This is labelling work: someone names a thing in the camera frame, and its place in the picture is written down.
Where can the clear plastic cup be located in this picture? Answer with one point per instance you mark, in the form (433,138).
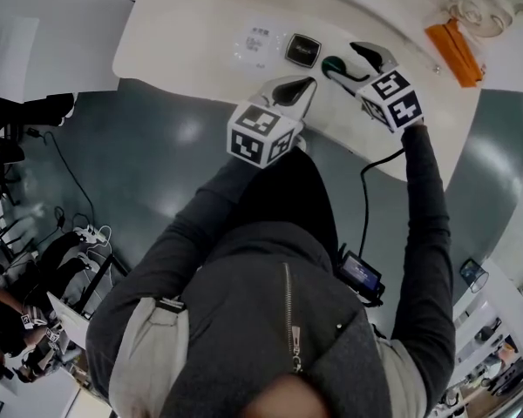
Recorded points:
(475,274)

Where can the green round makeup jar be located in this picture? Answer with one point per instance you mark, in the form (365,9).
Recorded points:
(333,64)

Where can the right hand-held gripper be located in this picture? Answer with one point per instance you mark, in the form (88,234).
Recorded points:
(394,100)

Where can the person's black trousers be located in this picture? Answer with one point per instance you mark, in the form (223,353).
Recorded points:
(292,194)

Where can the black device with screen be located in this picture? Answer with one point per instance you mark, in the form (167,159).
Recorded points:
(360,273)

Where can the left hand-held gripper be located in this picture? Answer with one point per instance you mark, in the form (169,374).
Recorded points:
(261,134)

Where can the person's right forearm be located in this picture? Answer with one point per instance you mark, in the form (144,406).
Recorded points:
(427,216)

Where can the white board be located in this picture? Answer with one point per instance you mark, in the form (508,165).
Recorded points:
(69,318)

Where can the person's dark grey jacket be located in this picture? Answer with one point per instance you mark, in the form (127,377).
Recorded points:
(261,320)

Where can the white power strip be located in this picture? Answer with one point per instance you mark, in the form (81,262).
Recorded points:
(86,233)

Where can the white makeup packet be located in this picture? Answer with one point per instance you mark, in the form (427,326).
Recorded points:
(254,44)

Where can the black square makeup compact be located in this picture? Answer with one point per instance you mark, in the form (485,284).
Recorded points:
(303,49)

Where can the person's left forearm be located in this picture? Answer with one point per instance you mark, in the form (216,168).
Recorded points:
(178,242)

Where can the black bag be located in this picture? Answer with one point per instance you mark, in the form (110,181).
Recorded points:
(63,259)

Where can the white ornate frame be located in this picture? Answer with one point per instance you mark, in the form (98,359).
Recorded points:
(475,4)

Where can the white shelf unit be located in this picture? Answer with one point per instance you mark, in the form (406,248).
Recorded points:
(501,346)

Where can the orange box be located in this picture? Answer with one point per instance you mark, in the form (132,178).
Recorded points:
(454,54)

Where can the black chair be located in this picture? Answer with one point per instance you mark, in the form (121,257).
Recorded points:
(22,109)

